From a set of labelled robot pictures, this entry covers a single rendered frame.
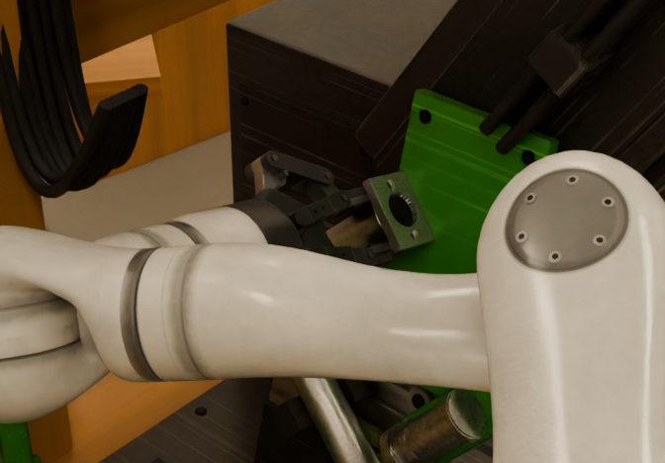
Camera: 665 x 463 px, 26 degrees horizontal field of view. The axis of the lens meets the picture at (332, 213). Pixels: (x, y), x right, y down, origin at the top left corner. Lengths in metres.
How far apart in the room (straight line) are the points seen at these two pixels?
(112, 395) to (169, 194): 2.03
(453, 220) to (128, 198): 2.40
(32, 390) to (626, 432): 0.33
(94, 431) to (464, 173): 0.49
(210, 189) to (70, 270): 2.64
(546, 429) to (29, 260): 0.30
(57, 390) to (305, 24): 0.50
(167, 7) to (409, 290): 0.64
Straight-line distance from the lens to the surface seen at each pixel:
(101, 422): 1.34
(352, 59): 1.13
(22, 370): 0.77
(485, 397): 1.02
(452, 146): 1.00
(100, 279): 0.74
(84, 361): 0.80
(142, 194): 3.38
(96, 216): 3.31
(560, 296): 0.62
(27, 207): 1.15
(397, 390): 1.09
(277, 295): 0.70
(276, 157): 0.96
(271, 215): 0.91
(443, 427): 1.01
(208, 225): 0.87
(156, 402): 1.35
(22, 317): 0.77
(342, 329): 0.71
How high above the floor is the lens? 1.73
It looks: 32 degrees down
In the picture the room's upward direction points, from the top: straight up
